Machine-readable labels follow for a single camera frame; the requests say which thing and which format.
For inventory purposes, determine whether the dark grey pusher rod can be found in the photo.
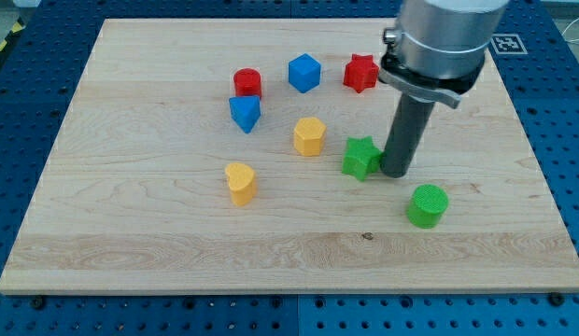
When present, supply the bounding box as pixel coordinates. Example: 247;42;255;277
380;93;434;178

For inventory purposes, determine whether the yellow heart block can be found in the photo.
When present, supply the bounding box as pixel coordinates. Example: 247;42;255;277
224;162;258;206

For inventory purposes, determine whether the green cylinder block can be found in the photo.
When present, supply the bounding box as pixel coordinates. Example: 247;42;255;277
406;184;449;229

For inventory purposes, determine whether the blue cube block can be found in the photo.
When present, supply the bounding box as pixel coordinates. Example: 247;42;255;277
288;53;321;93

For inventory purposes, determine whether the yellow black hazard tape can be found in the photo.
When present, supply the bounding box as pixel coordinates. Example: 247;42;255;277
0;17;26;64

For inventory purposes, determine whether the green star block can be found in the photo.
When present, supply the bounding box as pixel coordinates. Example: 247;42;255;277
341;136;382;181

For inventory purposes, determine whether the yellow hexagon block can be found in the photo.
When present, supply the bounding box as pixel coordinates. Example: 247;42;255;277
293;117;327;157

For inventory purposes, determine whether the white cable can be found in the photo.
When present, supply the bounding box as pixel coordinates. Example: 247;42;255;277
560;12;579;49

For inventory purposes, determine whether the wooden board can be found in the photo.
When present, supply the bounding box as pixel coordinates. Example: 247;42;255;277
0;19;579;296

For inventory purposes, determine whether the red star block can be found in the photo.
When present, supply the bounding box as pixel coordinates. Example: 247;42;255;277
343;54;379;93

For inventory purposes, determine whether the fiducial marker tag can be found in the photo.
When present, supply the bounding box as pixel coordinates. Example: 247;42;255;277
490;34;528;55

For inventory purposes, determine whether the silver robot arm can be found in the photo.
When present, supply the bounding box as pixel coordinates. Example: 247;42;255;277
378;0;508;178

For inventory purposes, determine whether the red cylinder block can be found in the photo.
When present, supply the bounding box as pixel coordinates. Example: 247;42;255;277
233;68;262;98

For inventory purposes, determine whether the blue triangle block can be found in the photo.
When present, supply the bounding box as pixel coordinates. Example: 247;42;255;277
229;95;261;133

